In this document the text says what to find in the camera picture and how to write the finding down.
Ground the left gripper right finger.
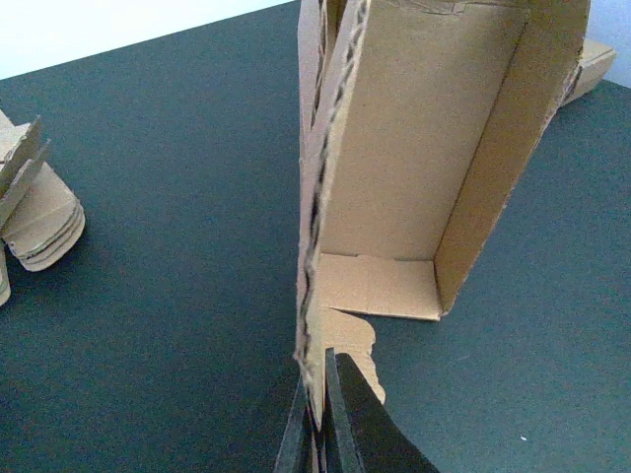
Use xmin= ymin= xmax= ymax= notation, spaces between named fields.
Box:
xmin=324 ymin=348 xmax=438 ymax=473

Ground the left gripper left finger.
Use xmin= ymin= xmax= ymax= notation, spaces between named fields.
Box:
xmin=272 ymin=379 xmax=311 ymax=473

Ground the cardboard box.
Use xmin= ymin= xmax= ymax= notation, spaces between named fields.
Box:
xmin=562 ymin=38 xmax=616 ymax=105
xmin=293 ymin=0 xmax=593 ymax=433

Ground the stack of flat cardboard blanks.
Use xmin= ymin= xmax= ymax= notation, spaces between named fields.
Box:
xmin=0 ymin=108 xmax=86 ymax=307

